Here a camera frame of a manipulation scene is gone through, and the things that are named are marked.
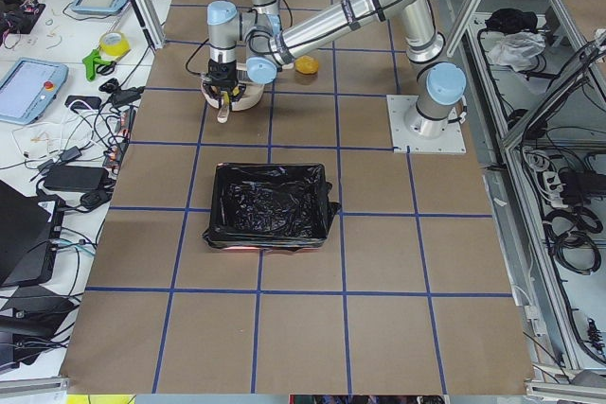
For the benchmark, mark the orange toy lemon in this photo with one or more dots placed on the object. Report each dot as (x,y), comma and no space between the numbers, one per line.
(307,65)

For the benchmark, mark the green plastic clamp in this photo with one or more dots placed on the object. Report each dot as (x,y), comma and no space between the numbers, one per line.
(95,65)

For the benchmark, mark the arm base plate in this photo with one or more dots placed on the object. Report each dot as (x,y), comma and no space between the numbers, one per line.
(411,133)

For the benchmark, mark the yellow tape roll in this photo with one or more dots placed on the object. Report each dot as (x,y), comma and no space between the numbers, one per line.
(114,44)

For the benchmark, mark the black laptop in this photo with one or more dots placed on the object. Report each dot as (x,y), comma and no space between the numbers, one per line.
(29,227)

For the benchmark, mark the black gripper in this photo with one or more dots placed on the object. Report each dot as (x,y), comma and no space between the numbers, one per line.
(222,71)

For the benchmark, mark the crumpled white cloth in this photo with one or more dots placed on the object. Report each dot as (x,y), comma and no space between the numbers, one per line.
(518,51)

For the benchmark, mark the black lined trash bin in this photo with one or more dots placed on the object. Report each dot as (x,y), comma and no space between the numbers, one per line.
(270,207)

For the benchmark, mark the black power adapter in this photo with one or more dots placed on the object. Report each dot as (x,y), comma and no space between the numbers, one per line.
(75,178)

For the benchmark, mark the blue teach pendant near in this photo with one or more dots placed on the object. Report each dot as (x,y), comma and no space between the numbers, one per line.
(28,88)

